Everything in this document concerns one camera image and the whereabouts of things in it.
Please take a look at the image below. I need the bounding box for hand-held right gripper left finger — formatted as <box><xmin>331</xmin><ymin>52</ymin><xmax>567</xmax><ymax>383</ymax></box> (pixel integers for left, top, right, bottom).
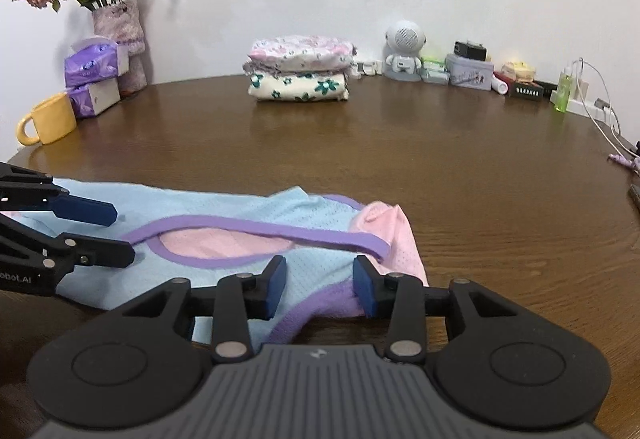
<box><xmin>122</xmin><ymin>255</ymin><xmax>288</xmax><ymax>363</ymax></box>

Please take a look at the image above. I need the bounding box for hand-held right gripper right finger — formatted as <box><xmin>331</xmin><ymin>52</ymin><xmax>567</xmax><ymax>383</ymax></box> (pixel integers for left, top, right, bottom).
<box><xmin>352</xmin><ymin>255</ymin><xmax>517</xmax><ymax>363</ymax></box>

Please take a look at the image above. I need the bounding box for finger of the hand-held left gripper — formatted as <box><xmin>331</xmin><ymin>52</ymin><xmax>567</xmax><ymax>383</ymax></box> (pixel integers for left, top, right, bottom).
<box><xmin>0</xmin><ymin>162</ymin><xmax>119</xmax><ymax>227</ymax></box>
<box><xmin>0</xmin><ymin>214</ymin><xmax>136</xmax><ymax>270</ymax></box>

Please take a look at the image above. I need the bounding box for pink blue mesh shirt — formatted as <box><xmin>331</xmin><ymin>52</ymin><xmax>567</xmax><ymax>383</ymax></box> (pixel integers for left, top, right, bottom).
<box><xmin>10</xmin><ymin>178</ymin><xmax>430</xmax><ymax>351</ymax></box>

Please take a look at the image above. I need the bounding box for yellow mug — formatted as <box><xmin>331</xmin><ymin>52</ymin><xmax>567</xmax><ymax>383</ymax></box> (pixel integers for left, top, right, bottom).
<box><xmin>16</xmin><ymin>92</ymin><xmax>77</xmax><ymax>146</ymax></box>

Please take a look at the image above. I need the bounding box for purple tissue pack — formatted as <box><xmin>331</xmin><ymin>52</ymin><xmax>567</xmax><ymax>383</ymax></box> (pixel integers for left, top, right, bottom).
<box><xmin>64</xmin><ymin>39</ymin><xmax>130</xmax><ymax>87</ymax></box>
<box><xmin>67</xmin><ymin>79</ymin><xmax>121</xmax><ymax>120</ymax></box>

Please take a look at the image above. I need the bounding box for fuzzy purple vase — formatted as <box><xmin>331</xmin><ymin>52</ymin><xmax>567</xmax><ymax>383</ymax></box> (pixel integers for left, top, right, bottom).
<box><xmin>92</xmin><ymin>0</ymin><xmax>149</xmax><ymax>96</ymax></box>

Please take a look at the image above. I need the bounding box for green floral folded cloth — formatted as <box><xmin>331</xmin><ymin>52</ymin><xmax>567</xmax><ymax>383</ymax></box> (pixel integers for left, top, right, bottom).
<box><xmin>246</xmin><ymin>72</ymin><xmax>350</xmax><ymax>103</ymax></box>

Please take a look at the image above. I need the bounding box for green white box stack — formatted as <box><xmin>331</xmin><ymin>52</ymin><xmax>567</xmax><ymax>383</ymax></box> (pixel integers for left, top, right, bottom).
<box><xmin>420</xmin><ymin>56</ymin><xmax>451</xmax><ymax>83</ymax></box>

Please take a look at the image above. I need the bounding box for pink floral folded cloth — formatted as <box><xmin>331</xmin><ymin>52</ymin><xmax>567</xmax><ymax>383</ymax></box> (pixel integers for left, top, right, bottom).
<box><xmin>243</xmin><ymin>35</ymin><xmax>357</xmax><ymax>74</ymax></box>

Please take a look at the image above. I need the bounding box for grey printed tin box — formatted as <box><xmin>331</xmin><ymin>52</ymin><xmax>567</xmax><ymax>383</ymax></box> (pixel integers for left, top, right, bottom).
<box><xmin>445</xmin><ymin>53</ymin><xmax>495</xmax><ymax>92</ymax></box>

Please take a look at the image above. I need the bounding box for white robot speaker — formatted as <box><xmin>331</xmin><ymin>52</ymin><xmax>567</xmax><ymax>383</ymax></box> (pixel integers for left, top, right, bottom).
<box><xmin>382</xmin><ymin>20</ymin><xmax>426</xmax><ymax>81</ymax></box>

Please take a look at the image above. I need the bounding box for black box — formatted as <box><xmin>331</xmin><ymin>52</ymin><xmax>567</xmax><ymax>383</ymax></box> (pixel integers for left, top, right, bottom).
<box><xmin>509</xmin><ymin>82</ymin><xmax>545</xmax><ymax>103</ymax></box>

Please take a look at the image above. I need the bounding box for black charger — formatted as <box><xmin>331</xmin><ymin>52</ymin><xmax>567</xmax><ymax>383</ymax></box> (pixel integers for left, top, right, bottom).
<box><xmin>454</xmin><ymin>40</ymin><xmax>488</xmax><ymax>62</ymax></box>

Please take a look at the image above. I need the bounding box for yellow pink toy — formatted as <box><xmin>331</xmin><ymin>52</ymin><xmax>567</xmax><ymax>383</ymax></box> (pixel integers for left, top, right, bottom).
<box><xmin>501</xmin><ymin>60</ymin><xmax>537</xmax><ymax>83</ymax></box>

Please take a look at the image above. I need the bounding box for green bottle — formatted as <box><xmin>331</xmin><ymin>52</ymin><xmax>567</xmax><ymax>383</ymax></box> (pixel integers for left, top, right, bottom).
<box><xmin>552</xmin><ymin>66</ymin><xmax>574</xmax><ymax>114</ymax></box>

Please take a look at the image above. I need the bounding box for white power strip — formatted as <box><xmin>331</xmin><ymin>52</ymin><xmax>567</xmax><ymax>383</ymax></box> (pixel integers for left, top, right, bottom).
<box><xmin>550</xmin><ymin>92</ymin><xmax>621</xmax><ymax>125</ymax></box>

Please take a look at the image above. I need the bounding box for pink cable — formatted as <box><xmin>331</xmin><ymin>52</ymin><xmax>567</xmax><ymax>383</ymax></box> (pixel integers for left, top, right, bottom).
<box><xmin>607</xmin><ymin>153</ymin><xmax>640</xmax><ymax>171</ymax></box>

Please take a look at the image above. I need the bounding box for white cable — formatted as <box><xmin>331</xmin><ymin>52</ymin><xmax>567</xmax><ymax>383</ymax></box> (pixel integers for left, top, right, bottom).
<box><xmin>574</xmin><ymin>59</ymin><xmax>640</xmax><ymax>156</ymax></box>

